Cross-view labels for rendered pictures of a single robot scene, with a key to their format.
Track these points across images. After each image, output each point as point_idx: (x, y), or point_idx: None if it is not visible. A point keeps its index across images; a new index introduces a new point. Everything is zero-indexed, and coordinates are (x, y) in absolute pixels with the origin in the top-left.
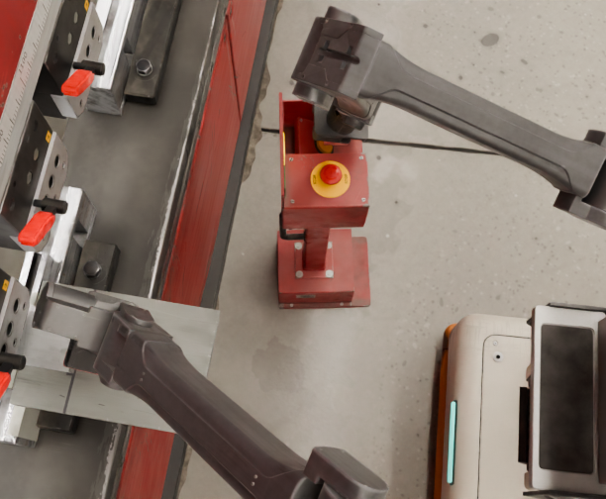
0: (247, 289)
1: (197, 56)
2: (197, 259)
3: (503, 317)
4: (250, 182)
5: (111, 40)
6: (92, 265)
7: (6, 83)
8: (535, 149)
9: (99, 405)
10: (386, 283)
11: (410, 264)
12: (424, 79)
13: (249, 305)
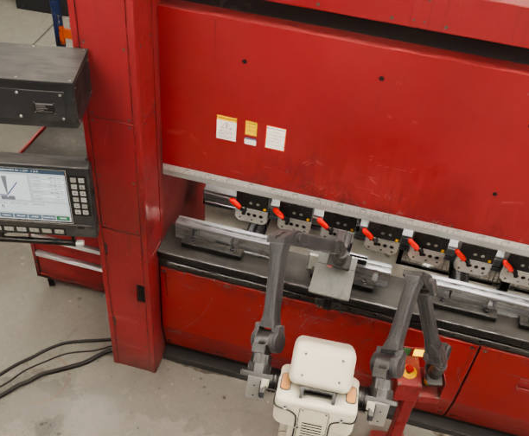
0: (373, 427)
1: (451, 320)
2: None
3: None
4: (432, 434)
5: (448, 284)
6: (365, 279)
7: (402, 214)
8: (395, 327)
9: (318, 269)
10: None
11: None
12: (411, 291)
13: (365, 427)
